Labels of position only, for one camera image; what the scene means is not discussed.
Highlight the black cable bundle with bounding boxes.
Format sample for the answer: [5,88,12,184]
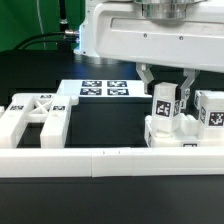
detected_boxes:
[13,0,81,52]

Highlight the white chair seat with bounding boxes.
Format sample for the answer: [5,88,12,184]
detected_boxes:
[144,114,224,148]

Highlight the white U-shaped obstacle fence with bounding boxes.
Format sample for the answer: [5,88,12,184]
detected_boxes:
[0,106,224,179]

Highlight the white marker base plate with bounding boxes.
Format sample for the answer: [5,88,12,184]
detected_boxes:
[57,79,151,98]

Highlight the white tagged cube right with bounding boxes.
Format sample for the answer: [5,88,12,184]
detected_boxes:
[194,90,202,110]

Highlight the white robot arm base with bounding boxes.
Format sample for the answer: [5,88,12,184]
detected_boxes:
[73,0,118,65]

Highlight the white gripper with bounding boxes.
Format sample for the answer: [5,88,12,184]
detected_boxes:
[92,0,224,109]

